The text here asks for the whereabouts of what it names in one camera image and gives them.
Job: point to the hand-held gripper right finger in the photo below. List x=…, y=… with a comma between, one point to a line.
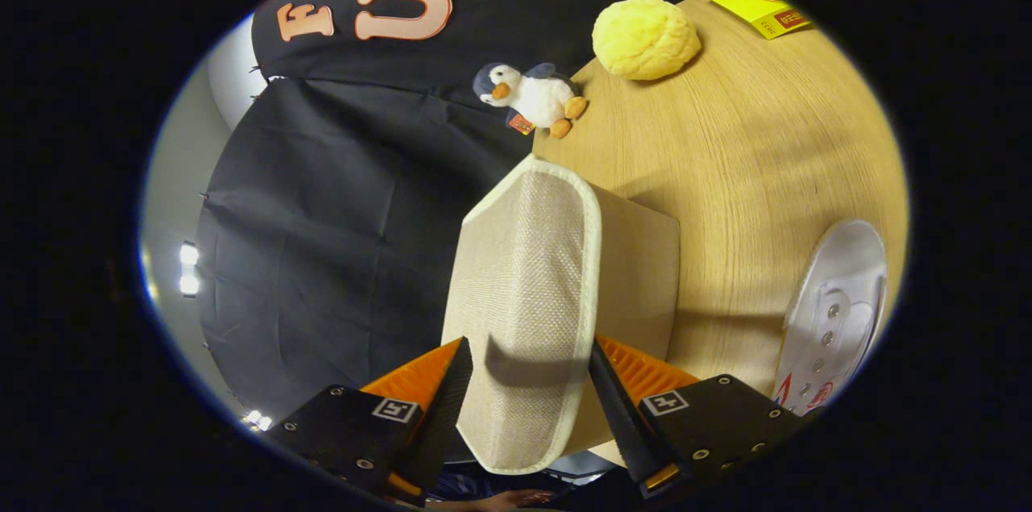
x=625, y=423

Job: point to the white canvas shoe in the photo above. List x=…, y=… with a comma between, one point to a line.
x=838, y=286

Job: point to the penguin plush toy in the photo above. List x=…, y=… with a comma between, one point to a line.
x=540, y=97

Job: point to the yellow round plush cushion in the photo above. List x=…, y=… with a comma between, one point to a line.
x=645, y=40

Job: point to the black backdrop cloth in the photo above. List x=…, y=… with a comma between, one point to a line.
x=322, y=214

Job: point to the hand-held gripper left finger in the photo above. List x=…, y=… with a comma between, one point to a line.
x=443, y=423

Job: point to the yellow book with red circle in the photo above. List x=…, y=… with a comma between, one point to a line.
x=750, y=4

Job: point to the beige fabric storage box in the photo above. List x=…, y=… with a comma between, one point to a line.
x=524, y=278

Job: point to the person's dark clothing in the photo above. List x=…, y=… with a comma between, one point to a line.
x=459, y=484

